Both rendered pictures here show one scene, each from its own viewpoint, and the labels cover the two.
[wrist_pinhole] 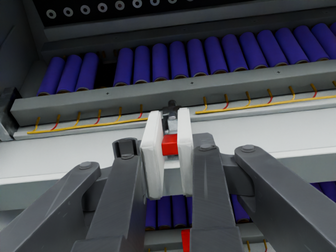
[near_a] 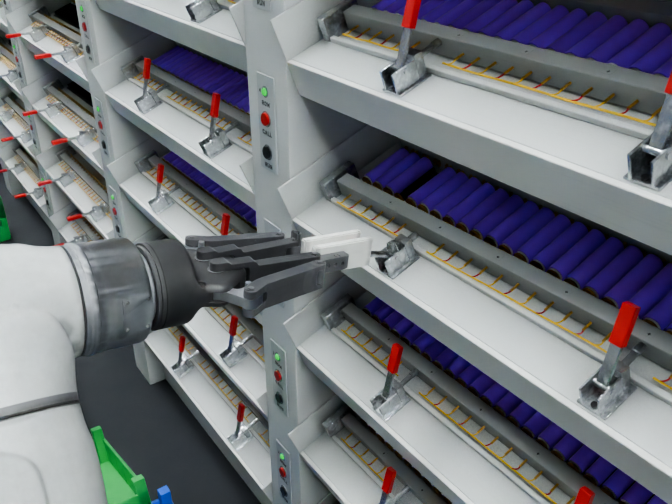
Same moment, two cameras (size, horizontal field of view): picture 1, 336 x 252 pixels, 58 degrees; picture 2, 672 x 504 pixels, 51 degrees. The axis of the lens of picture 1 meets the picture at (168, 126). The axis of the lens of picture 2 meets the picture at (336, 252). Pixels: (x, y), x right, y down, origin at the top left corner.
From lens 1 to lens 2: 59 cm
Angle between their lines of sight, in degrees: 46
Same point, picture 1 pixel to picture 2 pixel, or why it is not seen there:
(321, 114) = (499, 310)
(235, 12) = not seen: hidden behind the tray
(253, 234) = (462, 401)
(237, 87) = (463, 250)
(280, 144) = (445, 308)
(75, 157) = not seen: hidden behind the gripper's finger
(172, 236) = (410, 355)
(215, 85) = (448, 239)
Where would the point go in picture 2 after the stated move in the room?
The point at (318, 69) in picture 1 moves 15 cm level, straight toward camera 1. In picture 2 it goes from (524, 273) to (369, 288)
